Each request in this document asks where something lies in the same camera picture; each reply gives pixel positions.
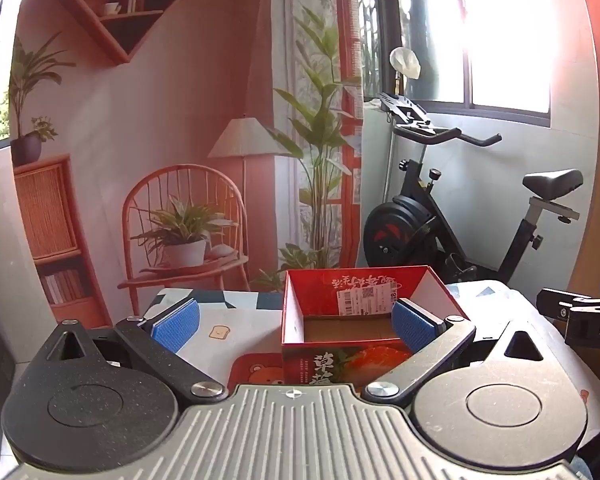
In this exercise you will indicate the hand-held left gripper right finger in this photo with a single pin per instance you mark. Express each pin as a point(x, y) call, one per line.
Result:
point(412, 325)

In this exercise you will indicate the wall poster with room print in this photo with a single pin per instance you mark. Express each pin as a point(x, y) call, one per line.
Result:
point(155, 110)

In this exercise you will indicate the black exercise bike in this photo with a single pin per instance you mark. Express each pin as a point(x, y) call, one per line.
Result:
point(405, 220)

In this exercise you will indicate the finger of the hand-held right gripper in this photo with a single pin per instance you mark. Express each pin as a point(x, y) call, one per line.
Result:
point(555, 302)

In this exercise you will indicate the red strawberry print cardboard box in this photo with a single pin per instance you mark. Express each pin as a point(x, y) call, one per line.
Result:
point(300, 310)

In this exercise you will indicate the sliding glass window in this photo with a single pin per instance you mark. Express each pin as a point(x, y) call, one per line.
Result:
point(505, 35)

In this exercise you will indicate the white plastic bag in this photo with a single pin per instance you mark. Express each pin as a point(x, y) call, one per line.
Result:
point(406, 62)

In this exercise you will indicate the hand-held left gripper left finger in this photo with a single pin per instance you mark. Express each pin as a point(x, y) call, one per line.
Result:
point(176, 325)

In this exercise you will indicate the cartoon print tablecloth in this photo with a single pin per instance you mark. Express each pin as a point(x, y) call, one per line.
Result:
point(240, 322)

